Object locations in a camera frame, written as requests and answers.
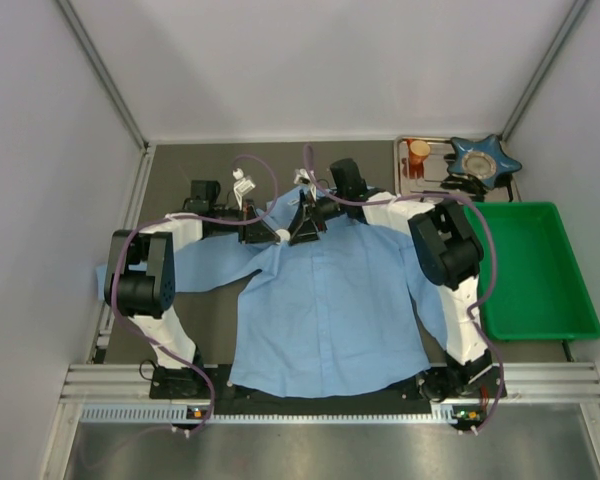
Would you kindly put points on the light blue shirt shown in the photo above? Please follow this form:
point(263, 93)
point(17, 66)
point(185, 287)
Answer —
point(339, 316)

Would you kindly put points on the orange cup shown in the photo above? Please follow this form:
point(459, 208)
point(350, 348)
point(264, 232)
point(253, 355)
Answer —
point(419, 151)

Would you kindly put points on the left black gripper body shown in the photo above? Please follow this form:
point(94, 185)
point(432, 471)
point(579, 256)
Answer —
point(247, 223)

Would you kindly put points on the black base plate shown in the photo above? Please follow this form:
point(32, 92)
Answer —
point(320, 397)

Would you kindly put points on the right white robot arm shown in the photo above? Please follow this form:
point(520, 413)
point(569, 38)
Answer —
point(448, 251)

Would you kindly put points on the aluminium front rail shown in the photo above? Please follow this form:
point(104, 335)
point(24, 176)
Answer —
point(122, 394)

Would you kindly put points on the blue star-shaped dish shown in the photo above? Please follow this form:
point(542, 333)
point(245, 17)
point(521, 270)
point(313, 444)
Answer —
point(483, 160)

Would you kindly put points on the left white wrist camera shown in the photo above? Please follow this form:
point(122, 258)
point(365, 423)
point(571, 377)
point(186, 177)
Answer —
point(243, 185)

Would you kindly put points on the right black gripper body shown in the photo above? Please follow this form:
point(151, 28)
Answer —
point(311, 215)

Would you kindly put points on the green plastic bin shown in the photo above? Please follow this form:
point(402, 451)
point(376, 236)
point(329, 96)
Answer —
point(540, 293)

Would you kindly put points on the metal tray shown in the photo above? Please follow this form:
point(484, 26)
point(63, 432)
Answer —
point(432, 175)

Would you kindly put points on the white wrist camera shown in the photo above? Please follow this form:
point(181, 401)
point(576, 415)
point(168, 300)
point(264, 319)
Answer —
point(243, 185)
point(303, 178)

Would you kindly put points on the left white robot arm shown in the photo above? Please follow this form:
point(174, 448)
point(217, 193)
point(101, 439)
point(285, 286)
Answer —
point(140, 281)

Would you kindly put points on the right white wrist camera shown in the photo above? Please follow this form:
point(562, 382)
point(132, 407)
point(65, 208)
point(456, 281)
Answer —
point(303, 178)

